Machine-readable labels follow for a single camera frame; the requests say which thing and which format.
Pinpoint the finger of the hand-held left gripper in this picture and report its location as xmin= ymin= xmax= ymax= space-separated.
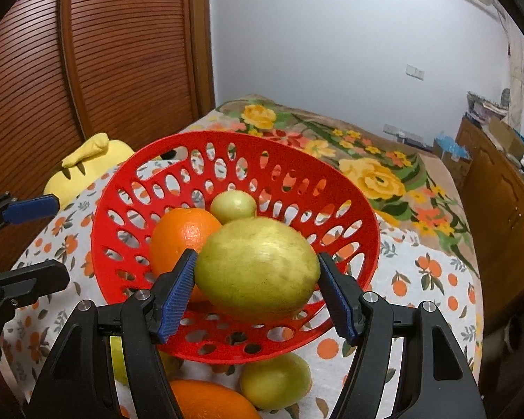
xmin=0 ymin=259 xmax=71 ymax=310
xmin=0 ymin=192 xmax=61 ymax=242

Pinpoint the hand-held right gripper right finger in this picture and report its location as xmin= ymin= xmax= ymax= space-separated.
xmin=318 ymin=252 xmax=487 ymax=419

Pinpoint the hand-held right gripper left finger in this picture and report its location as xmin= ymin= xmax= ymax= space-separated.
xmin=26 ymin=248 xmax=198 ymax=419

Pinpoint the medium orange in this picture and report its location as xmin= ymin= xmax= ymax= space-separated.
xmin=150 ymin=207 xmax=223 ymax=304

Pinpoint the red perforated plastic basket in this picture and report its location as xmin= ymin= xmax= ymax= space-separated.
xmin=91 ymin=130 xmax=380 ymax=365

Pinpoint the large yellow-green lemon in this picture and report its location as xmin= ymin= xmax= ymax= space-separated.
xmin=194 ymin=217 xmax=321 ymax=324

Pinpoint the round green citrus fruit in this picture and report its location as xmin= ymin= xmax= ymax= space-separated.
xmin=239 ymin=351 xmax=312 ymax=411
xmin=109 ymin=336 xmax=180 ymax=387
xmin=210 ymin=190 xmax=257 ymax=225

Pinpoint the yellow plush toy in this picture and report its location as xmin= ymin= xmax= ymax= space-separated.
xmin=44 ymin=133 xmax=175 ymax=206

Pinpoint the orange-print white tablecloth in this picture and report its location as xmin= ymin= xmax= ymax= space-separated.
xmin=2 ymin=111 xmax=485 ymax=419

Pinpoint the large orange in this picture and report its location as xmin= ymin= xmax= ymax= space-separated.
xmin=168 ymin=379 xmax=263 ymax=419

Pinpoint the floral blanket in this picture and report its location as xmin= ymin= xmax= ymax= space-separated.
xmin=214 ymin=94 xmax=481 ymax=280

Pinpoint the brown slatted wooden wardrobe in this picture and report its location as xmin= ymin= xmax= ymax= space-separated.
xmin=0 ymin=0 xmax=217 ymax=228

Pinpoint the white power strip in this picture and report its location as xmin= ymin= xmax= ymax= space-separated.
xmin=383 ymin=124 xmax=424 ymax=145

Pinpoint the grey trash bin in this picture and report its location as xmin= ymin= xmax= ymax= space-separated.
xmin=504 ymin=314 xmax=524 ymax=354

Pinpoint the wooden sideboard cabinet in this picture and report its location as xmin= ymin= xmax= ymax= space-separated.
xmin=456 ymin=116 xmax=524 ymax=350

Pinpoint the blue plastic bag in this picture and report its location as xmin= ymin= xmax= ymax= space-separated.
xmin=434 ymin=133 xmax=470 ymax=162

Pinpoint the cardboard box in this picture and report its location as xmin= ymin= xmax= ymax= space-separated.
xmin=489 ymin=120 xmax=524 ymax=158

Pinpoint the patterned cloth pile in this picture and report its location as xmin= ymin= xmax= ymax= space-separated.
xmin=467 ymin=91 xmax=507 ymax=123

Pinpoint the pale patterned curtain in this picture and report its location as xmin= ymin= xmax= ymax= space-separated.
xmin=504 ymin=22 xmax=524 ymax=132

